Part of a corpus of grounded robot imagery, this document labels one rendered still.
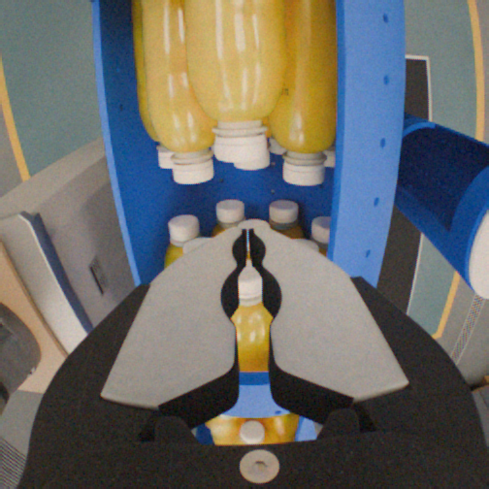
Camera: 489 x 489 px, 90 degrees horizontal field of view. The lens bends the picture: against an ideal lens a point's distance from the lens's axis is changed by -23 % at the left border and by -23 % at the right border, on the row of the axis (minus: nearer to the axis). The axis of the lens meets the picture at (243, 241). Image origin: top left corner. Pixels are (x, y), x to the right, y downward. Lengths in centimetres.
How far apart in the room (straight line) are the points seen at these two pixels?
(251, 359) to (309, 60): 27
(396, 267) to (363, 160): 154
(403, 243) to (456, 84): 89
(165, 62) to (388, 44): 17
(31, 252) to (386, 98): 36
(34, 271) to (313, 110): 33
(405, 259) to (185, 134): 155
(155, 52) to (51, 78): 141
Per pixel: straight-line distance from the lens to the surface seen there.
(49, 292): 39
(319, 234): 38
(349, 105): 19
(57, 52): 166
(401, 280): 181
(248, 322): 29
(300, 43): 25
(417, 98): 146
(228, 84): 20
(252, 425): 55
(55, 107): 166
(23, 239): 37
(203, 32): 21
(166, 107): 27
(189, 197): 45
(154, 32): 27
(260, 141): 23
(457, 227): 61
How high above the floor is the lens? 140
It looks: 60 degrees down
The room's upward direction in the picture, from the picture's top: 179 degrees clockwise
